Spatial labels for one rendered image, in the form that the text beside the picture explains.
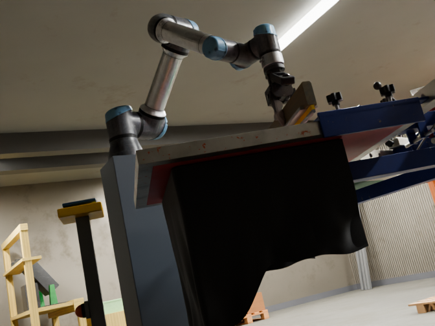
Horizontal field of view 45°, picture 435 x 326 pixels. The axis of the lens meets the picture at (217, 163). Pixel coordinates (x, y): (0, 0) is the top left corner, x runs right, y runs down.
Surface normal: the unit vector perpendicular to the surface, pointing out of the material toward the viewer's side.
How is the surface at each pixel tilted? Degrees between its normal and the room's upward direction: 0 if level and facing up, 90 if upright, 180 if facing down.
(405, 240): 90
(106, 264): 90
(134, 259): 90
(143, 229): 90
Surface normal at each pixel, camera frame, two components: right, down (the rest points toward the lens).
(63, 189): 0.45, -0.31
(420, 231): -0.86, 0.07
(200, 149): 0.16, -0.27
